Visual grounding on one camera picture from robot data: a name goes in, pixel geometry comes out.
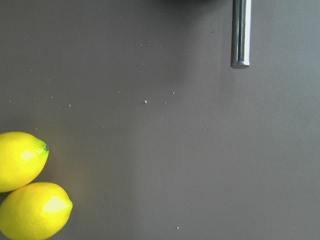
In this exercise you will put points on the yellow lemon lower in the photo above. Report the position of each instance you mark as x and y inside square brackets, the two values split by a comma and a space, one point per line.
[36, 211]

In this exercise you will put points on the yellow lemon upper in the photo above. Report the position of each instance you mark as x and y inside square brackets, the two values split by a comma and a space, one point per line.
[22, 158]

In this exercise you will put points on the steel ice scoop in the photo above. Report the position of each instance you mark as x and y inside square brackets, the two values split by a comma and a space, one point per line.
[241, 33]

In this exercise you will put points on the yellow lemon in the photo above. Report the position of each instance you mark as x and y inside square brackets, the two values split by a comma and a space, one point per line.
[22, 158]
[36, 211]

